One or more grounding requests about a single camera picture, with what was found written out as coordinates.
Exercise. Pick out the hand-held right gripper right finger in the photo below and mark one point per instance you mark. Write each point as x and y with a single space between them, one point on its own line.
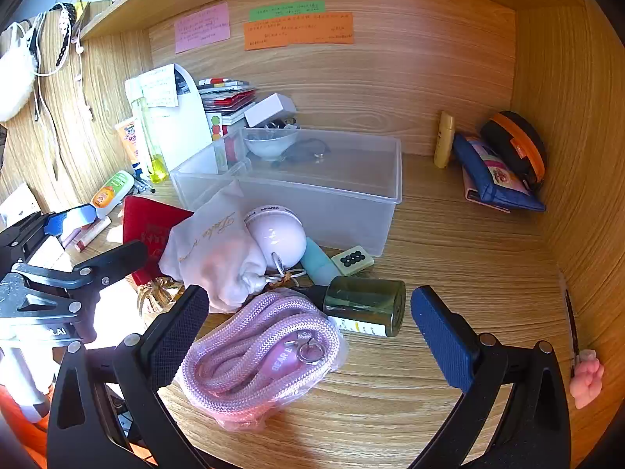
439 337

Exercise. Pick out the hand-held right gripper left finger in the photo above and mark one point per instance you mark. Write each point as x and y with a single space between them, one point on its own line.
178 337

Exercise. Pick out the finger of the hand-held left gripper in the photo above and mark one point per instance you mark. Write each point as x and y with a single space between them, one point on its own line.
68 220
117 261

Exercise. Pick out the red fabric pouch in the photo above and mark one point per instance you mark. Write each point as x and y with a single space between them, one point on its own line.
141 224

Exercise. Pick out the dark green glass bottle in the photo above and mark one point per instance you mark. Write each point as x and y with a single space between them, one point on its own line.
366 298

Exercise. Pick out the white mahjong tile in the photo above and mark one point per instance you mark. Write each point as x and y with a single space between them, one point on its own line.
352 259

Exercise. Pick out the pink round device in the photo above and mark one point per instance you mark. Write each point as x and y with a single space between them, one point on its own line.
278 234

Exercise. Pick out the clear plastic storage box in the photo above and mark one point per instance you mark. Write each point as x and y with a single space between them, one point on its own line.
342 195

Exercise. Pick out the slim cosmetic tube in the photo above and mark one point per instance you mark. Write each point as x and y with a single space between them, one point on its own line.
88 235

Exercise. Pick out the gold pumpkin ornament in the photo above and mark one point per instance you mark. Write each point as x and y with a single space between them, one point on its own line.
156 295

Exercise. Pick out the white bottle with orange label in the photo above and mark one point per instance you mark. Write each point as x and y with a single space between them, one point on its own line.
112 193

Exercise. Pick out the white carton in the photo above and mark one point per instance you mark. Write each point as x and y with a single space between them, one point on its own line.
17 202

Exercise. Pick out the orange sunscreen tube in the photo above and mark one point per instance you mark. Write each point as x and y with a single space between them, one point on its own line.
129 144

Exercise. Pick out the yellow-green spray bottle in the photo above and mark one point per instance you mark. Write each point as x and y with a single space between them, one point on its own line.
156 166

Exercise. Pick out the dark pen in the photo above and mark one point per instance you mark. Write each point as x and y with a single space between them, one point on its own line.
571 322

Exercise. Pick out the teal plastic object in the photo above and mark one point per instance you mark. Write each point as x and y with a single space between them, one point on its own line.
320 261

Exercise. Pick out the white fluffy item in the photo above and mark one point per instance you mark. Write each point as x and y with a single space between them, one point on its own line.
14 83

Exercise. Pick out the white handwritten paper sheet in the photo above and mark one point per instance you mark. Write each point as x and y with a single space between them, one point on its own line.
158 85
185 127

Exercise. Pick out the pink toy hand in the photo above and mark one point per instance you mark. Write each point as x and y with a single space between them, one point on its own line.
586 381

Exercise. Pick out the fruit sticker card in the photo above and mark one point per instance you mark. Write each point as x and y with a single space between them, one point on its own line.
215 124

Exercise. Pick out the blue zip pouch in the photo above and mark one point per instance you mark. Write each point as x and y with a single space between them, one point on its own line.
488 171

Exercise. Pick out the black headband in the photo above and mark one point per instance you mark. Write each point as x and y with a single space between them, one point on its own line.
63 34

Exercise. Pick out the white bowl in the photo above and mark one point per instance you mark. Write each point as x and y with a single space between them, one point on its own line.
268 146

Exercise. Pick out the yellow tube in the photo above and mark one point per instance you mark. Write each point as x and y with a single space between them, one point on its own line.
444 141

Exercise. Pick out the stack of booklets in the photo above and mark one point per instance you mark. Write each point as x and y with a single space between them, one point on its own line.
227 97

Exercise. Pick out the black and orange round case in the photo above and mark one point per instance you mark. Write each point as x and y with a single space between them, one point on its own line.
517 146

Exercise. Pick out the small white box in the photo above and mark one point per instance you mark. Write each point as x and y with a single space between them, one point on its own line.
268 107

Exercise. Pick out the grey cloth item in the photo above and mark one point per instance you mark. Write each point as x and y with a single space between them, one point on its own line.
305 151

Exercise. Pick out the black binder clips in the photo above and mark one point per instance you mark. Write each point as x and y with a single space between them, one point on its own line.
285 123

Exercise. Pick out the pink paper note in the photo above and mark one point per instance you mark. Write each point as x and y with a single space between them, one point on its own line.
202 27

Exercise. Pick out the orange paper note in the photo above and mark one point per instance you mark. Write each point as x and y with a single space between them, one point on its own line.
298 32

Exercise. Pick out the green paper note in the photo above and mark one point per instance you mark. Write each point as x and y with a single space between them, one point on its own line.
288 10

